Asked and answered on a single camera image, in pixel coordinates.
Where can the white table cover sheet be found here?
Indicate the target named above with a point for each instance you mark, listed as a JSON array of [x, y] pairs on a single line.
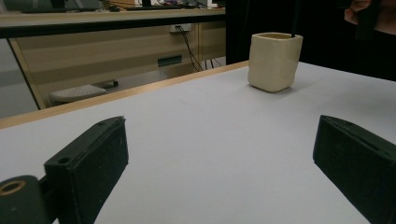
[[202, 140]]

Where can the light wooden desk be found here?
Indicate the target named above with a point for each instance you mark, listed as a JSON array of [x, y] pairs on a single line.
[[93, 56]]

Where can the black curtain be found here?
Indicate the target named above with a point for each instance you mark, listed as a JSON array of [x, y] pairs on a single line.
[[330, 43]]

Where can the black horizontal rail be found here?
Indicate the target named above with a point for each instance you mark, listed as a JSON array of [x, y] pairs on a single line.
[[93, 25]]

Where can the black cylinder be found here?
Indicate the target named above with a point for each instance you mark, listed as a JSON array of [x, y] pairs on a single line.
[[109, 84]]

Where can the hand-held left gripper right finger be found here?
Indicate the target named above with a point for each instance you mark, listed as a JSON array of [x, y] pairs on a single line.
[[361, 165]]

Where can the white chair foot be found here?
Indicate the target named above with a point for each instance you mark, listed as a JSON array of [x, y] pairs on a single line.
[[77, 93]]

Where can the black computer mouse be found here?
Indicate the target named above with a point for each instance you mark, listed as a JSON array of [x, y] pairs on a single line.
[[114, 9]]

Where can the gold and black makeup brush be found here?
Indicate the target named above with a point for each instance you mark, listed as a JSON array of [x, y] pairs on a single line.
[[295, 18]]

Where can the white wall socket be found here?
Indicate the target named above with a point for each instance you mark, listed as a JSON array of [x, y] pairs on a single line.
[[182, 28]]

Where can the black keyboard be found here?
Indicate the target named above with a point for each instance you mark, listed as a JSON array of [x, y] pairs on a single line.
[[59, 10], [155, 7]]

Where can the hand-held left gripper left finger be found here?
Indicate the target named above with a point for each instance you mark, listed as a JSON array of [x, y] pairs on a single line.
[[90, 168]]

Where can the cream square ceramic cup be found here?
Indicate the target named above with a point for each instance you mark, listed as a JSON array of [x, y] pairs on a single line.
[[274, 62]]

